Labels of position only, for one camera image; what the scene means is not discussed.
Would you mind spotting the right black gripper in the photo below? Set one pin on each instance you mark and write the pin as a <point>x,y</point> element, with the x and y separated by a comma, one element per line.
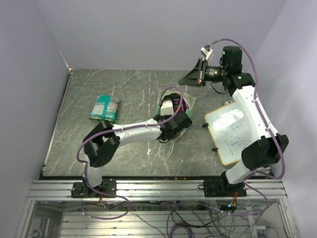
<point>196,77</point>

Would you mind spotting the green printed paper bag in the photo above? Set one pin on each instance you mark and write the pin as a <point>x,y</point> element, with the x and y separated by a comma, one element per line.
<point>166,148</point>

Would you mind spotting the green snack packet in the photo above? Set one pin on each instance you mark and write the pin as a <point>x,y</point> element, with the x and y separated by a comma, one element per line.
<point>105,108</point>

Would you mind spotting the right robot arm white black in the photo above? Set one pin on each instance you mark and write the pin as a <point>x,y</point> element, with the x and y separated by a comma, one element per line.
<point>267,144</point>

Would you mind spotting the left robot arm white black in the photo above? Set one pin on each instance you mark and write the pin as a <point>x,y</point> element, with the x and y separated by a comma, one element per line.
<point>101,143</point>

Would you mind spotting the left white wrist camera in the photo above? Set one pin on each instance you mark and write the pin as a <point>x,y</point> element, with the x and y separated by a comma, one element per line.
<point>167,108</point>

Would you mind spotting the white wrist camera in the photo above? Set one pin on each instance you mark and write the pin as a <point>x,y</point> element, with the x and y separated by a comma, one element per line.
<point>167,108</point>
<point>207,52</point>

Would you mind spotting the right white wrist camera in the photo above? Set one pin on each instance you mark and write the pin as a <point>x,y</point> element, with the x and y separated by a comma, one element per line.
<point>207,52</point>

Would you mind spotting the white whiteboard wooden frame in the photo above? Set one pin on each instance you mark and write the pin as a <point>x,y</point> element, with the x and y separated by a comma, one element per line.
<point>229,131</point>

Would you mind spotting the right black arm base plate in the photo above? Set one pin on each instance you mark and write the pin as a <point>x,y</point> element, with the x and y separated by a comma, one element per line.
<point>219,187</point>

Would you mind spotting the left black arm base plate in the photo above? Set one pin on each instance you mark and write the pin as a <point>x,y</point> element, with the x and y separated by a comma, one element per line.
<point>106,189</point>

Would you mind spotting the aluminium extrusion rail frame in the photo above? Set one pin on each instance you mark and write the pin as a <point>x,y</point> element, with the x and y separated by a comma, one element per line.
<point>163,190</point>

